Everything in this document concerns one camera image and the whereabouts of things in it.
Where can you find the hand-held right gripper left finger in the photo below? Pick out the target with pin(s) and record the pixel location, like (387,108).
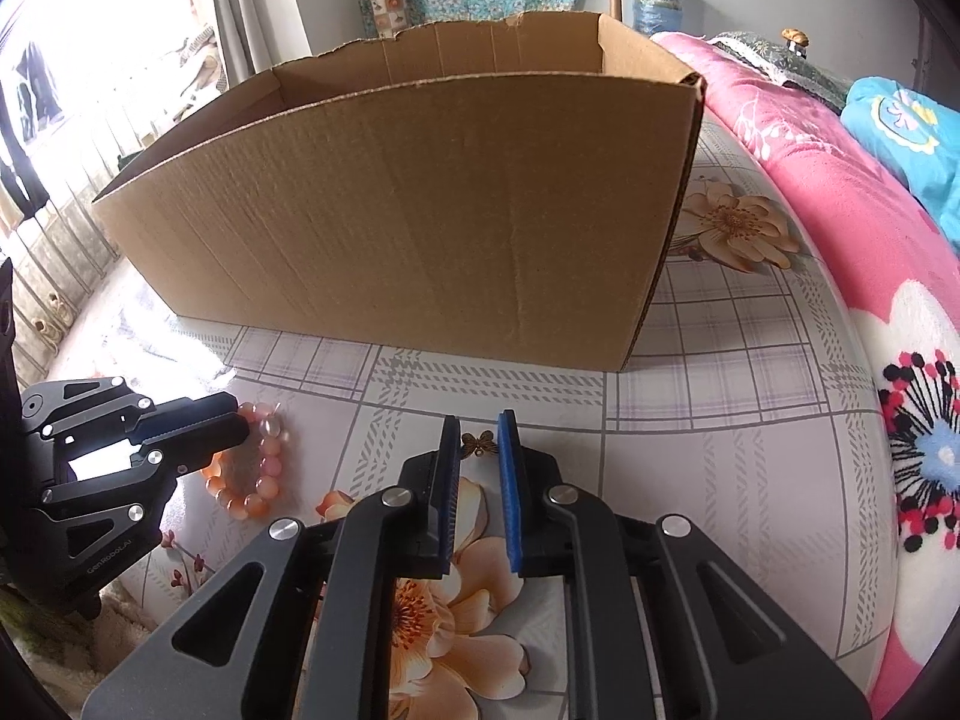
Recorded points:
(450,487)

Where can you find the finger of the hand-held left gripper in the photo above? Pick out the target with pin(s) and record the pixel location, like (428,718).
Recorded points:
(202,446)
(187,412)

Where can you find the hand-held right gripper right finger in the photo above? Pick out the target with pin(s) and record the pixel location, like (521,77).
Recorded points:
(510,487)

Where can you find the gold butterfly charm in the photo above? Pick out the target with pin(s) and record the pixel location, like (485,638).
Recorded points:
(480,444)

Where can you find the brown cardboard box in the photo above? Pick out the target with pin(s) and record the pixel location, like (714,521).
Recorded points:
(412,225)

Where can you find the metal window grille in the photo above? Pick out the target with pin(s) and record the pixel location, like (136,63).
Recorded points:
(60,255)

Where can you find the floral checked tablecloth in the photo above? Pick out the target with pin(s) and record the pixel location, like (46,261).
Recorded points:
(712,405)

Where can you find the dark hanging garment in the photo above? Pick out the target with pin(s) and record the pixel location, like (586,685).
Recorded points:
(26,165)

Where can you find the white window curtain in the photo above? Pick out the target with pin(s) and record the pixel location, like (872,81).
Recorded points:
(247,0)

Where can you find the pink floral blanket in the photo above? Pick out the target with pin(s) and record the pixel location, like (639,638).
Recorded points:
(825,202)

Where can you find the blue water bottle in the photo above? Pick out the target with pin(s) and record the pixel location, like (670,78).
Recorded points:
(660,4)

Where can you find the dark floral cushion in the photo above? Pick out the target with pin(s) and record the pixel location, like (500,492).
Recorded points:
(810,79)

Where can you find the blue striped garment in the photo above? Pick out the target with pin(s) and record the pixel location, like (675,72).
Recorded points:
(915,150)

